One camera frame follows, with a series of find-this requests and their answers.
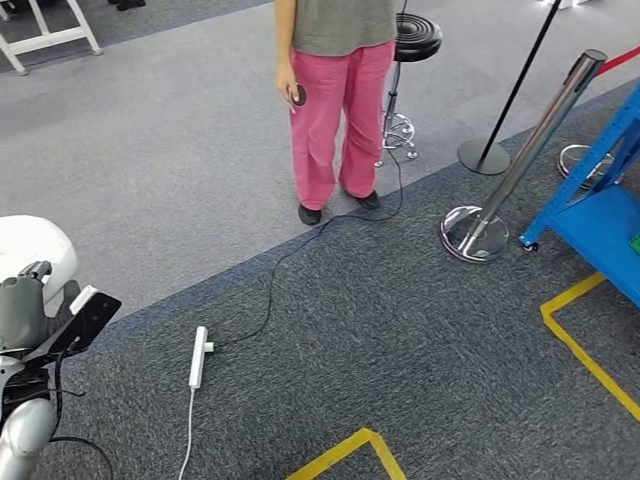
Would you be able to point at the person's right hand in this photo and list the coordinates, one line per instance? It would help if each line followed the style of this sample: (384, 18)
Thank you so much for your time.
(284, 79)

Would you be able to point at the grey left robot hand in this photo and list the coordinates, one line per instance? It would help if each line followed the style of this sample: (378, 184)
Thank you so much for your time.
(20, 311)

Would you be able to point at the black round remote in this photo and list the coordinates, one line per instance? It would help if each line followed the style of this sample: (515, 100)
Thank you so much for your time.
(300, 95)

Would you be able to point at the white plastic part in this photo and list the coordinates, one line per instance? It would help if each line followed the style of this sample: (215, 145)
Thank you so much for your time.
(35, 242)

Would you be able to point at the person's right forearm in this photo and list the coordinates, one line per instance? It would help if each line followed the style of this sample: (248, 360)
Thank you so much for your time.
(283, 33)

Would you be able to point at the blue metal shelf rack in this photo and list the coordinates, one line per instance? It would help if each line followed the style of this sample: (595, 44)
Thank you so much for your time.
(600, 232)

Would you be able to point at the person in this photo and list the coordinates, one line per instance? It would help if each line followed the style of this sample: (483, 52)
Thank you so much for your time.
(320, 132)

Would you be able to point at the black round stool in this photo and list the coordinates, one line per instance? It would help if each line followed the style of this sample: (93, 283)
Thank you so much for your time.
(417, 36)

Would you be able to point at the white power strip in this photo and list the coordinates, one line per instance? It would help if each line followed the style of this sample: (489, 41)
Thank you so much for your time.
(198, 358)

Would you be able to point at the black barrier stanchion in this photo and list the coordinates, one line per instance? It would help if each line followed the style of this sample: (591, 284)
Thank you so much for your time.
(482, 158)

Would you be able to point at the chrome barrier stanchion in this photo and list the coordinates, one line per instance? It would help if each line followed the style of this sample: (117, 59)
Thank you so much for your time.
(575, 166)
(475, 235)

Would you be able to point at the yellow tape strip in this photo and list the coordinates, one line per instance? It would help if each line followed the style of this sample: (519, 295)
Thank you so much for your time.
(367, 438)

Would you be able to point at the red barrier belt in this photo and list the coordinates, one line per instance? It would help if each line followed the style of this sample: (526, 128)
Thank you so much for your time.
(620, 60)

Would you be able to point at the green plastic crate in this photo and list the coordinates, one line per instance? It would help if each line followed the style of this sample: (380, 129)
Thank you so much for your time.
(635, 244)

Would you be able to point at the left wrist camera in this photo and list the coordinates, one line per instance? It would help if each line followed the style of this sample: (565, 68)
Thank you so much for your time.
(90, 318)

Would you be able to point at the white metal frame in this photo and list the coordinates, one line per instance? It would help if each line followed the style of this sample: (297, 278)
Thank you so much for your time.
(50, 38)

